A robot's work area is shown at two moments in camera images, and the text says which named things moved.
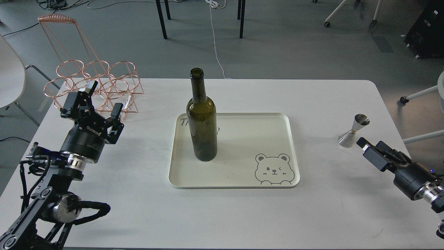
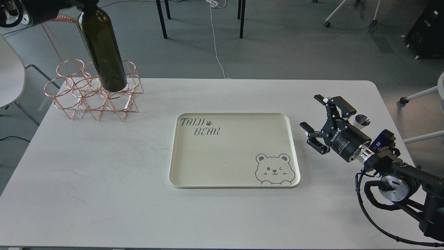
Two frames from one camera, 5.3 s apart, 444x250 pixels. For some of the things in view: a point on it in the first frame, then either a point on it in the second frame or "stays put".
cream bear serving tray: [254, 150] stays put
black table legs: [239, 17] stays put
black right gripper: [409, 179] to [345, 139]
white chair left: [12, 77] stays put
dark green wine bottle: [201, 112] to [98, 27]
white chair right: [440, 89] stays put
